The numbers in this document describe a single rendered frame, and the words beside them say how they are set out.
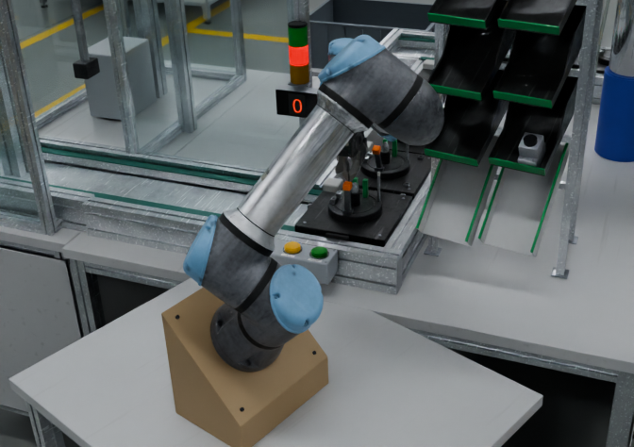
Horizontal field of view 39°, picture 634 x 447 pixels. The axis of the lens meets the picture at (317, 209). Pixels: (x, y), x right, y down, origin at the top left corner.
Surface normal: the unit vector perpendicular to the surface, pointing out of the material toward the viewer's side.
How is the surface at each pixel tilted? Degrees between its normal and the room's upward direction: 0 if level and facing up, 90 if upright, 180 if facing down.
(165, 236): 90
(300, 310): 50
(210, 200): 0
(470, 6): 25
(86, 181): 0
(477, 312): 0
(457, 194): 45
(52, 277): 90
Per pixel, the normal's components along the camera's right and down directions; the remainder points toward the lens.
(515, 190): -0.40, -0.31
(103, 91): -0.37, 0.47
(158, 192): -0.04, -0.87
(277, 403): 0.77, 0.29
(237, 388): 0.50, -0.43
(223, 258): 0.06, 0.02
